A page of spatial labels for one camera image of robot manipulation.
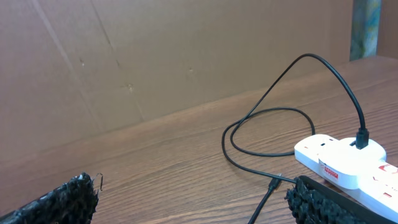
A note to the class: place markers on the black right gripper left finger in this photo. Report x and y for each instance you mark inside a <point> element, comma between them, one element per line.
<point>74,202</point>

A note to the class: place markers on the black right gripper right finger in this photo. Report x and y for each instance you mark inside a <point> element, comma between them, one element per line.
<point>314,203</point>

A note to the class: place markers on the white charger adapter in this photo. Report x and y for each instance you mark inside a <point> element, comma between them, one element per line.
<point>343,164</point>

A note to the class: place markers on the white power strip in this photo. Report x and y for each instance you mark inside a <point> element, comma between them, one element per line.
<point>377,191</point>

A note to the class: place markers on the brown cardboard backdrop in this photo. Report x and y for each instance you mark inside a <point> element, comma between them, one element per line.
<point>138,93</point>

